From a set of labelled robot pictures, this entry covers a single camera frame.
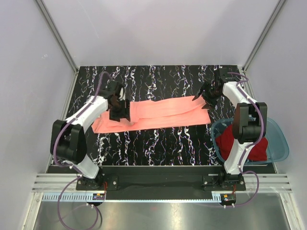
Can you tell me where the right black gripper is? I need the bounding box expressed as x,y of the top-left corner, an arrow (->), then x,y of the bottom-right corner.
192,81 -> 222,110

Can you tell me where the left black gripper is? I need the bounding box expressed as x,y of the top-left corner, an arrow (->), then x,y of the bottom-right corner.
109,98 -> 130,122

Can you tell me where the pink t shirt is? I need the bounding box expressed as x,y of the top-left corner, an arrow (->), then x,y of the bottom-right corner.
92,96 -> 211,134

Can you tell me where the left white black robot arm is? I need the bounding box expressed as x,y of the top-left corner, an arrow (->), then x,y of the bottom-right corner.
50,95 -> 130,190

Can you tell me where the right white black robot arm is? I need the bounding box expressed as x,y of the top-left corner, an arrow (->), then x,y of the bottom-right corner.
193,80 -> 267,190

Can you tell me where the red t shirt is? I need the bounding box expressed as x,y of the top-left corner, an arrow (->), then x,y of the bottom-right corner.
215,124 -> 268,161

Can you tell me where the black marble pattern mat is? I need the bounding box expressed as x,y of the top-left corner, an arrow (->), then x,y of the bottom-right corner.
67,65 -> 219,166

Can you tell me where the left small controller board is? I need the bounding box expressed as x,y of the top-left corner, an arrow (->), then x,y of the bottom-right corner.
93,193 -> 106,200

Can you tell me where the small controller board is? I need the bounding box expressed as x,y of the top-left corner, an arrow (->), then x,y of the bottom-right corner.
222,194 -> 236,203
93,193 -> 106,200

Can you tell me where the blue plastic basket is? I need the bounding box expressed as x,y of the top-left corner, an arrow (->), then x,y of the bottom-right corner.
210,118 -> 289,166

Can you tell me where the right small controller board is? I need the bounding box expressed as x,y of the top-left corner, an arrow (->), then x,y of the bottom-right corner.
222,194 -> 236,203

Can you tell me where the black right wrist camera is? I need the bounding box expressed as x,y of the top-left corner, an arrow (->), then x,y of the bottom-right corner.
214,68 -> 230,83

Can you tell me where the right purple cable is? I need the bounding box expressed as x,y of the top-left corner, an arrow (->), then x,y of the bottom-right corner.
226,71 -> 266,209

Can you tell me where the purple cable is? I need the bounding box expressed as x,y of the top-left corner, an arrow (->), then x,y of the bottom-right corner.
226,71 -> 266,209
52,71 -> 104,230

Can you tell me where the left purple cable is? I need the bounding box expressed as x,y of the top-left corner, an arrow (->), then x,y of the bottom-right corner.
52,71 -> 104,230

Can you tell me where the white slotted cable duct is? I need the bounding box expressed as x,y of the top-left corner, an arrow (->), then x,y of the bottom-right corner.
42,193 -> 237,203

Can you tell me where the aluminium rail profile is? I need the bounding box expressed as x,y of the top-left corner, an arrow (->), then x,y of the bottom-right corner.
32,173 -> 292,193

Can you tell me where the right aluminium frame post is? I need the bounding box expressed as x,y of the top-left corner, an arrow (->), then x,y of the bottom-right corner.
242,0 -> 287,73

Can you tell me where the aluminium frame post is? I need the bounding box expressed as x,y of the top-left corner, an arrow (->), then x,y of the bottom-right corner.
242,0 -> 287,73
34,0 -> 79,74

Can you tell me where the left aluminium frame post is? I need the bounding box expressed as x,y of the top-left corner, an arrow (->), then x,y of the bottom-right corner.
34,0 -> 79,74

